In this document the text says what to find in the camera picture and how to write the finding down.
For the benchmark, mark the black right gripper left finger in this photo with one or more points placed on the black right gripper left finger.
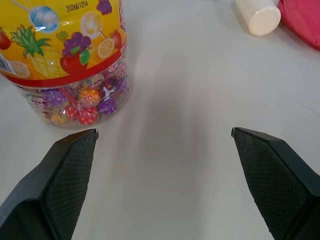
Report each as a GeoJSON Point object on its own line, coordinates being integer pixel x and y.
{"type": "Point", "coordinates": [50, 190]}

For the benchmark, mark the pink plastic container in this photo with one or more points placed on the pink plastic container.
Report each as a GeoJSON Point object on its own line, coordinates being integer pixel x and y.
{"type": "Point", "coordinates": [301, 21]}

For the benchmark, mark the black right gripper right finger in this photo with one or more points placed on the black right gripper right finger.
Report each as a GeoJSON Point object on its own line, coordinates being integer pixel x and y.
{"type": "Point", "coordinates": [277, 185]}

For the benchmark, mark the white plastic bottle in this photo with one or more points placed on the white plastic bottle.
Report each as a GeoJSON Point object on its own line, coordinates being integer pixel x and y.
{"type": "Point", "coordinates": [260, 16]}

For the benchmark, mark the clear lollipop jar yellow label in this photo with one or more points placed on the clear lollipop jar yellow label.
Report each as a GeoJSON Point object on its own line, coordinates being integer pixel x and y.
{"type": "Point", "coordinates": [62, 62]}

